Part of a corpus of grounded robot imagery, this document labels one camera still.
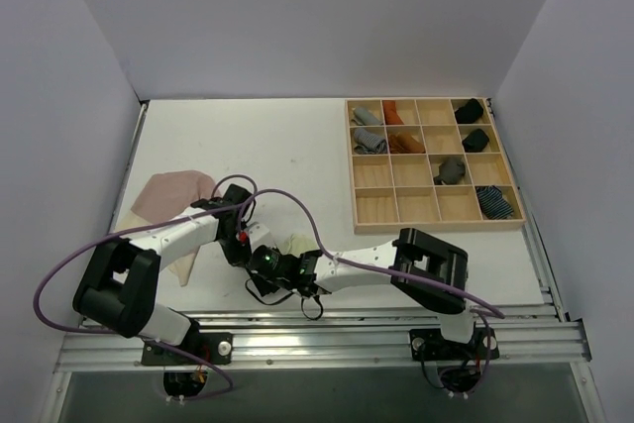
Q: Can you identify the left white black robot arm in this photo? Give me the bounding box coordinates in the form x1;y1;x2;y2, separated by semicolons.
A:
72;184;252;363

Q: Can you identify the dark grey rolled cloth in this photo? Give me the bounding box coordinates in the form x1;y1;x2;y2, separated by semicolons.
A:
433;157;467;185

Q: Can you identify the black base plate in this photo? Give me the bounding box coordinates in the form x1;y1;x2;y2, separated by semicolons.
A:
408;326;500;363
141;332;234;367

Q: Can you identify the black rolled cloth lower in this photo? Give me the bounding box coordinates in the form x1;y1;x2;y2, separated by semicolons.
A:
462;128;489;154

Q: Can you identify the grey striped rolled cloth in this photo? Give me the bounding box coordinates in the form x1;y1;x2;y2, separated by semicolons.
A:
353;128;387;155

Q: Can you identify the blue striped rolled cloth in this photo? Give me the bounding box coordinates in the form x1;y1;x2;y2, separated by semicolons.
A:
475;185;513;220

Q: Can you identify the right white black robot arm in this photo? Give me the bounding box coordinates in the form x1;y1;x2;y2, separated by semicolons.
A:
247;228;476;357

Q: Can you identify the purple cable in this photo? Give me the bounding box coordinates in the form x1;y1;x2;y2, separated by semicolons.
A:
236;188;506;389
34;173;259;402

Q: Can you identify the black rolled cloth upper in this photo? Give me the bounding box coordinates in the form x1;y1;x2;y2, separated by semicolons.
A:
452;98;484;124

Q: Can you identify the wooden compartment tray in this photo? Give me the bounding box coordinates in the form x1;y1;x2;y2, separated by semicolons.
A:
344;97;525;234

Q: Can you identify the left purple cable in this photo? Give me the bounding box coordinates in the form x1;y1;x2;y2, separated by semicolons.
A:
34;173;259;402

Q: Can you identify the aluminium frame rail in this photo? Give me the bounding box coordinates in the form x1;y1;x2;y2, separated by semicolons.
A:
53;293;593;373

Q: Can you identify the orange rolled cloth lower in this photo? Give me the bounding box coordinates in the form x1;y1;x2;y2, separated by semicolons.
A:
387;132;425;154

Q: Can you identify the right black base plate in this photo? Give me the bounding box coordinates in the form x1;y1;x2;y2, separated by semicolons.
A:
408;326;500;363

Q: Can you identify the orange rolled cloth upper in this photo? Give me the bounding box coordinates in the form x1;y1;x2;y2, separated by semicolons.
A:
382;100;404;125

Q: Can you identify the orange rolled cloth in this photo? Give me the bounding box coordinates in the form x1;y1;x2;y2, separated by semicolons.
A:
382;100;404;125
387;132;425;154

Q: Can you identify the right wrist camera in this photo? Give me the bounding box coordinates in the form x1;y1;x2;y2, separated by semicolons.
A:
245;223;286;280

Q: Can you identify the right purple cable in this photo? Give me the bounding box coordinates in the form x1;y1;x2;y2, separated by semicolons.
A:
236;188;506;389

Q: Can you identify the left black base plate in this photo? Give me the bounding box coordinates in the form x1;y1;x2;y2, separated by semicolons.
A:
141;332;234;367

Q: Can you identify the pink underwear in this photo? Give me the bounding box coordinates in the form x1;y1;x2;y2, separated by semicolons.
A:
114;169;219;287

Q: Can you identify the black rolled cloth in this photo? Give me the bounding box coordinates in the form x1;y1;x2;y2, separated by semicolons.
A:
462;128;489;154
452;98;484;124

